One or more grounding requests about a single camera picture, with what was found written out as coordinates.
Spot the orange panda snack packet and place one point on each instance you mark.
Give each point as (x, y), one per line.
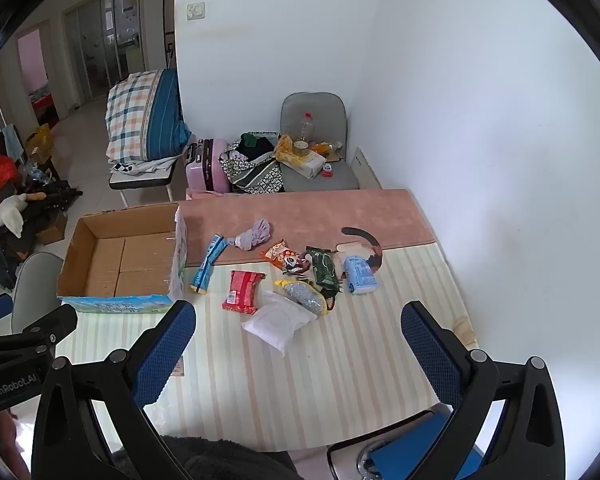
(280, 255)

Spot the clear bottle red cap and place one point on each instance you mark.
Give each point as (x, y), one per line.
(305, 127)

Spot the white box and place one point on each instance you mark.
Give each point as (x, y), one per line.
(307, 164)

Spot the glass sliding door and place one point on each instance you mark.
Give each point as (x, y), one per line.
(100, 45)

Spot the light blue cloth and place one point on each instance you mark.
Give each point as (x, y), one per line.
(14, 142)

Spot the yellow plastic bag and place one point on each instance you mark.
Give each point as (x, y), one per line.
(285, 147)

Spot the white plush goose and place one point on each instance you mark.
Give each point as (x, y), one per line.
(10, 215)

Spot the pink cloth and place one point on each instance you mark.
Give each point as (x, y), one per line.
(205, 194)

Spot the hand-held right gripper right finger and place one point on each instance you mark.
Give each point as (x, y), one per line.
(430, 350)

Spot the yellow paper bag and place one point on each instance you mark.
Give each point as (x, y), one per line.
(39, 142)

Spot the black clothing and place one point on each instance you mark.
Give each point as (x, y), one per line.
(255, 150)

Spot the long blue snack packet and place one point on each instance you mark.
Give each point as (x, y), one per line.
(207, 265)

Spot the plaid folded quilt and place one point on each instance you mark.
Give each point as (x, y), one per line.
(130, 110)

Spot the dark green packet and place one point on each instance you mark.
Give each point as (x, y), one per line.
(324, 270)

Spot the black white patterned bag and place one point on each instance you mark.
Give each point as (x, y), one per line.
(255, 175)

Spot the yellow silver packet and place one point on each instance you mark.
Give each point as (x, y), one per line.
(305, 296)

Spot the red covered bed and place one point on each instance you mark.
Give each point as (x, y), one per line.
(44, 107)

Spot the brown cardboard box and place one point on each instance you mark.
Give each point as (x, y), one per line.
(52, 230)

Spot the white flat board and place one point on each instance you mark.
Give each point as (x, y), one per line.
(367, 170)

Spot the grey padded chair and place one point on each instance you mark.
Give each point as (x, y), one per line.
(315, 105)

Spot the black folded stroller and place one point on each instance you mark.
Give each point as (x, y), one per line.
(5, 255)

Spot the blue padded chair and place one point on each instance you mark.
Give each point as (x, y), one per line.
(420, 440)

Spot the green cloth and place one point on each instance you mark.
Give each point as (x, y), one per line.
(260, 137)

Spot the white metal bench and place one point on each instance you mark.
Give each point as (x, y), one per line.
(145, 180)

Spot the light blue tissue pack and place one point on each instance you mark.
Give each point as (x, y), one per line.
(360, 275)

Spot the white black patterned cloth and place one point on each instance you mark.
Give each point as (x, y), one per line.
(130, 166)

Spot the white light switch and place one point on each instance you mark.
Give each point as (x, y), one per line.
(195, 11)

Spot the dark fleece garment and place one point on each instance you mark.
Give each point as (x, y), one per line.
(220, 460)

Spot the red packet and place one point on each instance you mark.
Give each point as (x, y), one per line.
(242, 290)

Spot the small red box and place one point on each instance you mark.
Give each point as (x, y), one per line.
(328, 172)

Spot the dark wooden chair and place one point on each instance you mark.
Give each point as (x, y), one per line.
(52, 167)

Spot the grey round chair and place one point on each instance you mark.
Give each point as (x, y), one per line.
(32, 285)

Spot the white soft pouch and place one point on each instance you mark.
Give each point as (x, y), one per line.
(277, 320)

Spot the tape roll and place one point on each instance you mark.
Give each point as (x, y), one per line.
(300, 147)

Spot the pink suitcase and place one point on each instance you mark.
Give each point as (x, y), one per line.
(205, 165)

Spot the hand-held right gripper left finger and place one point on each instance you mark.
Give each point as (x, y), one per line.
(165, 350)

